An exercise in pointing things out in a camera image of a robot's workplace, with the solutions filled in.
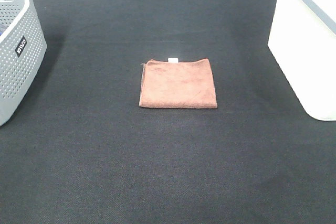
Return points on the brown towel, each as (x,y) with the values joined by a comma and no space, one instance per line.
(182,85)

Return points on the black table cloth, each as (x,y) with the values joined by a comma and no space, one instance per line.
(79,149)

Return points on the grey perforated laundry basket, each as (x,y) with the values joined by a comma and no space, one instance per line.
(23,47)

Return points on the white plastic basket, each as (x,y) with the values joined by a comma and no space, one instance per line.
(302,41)

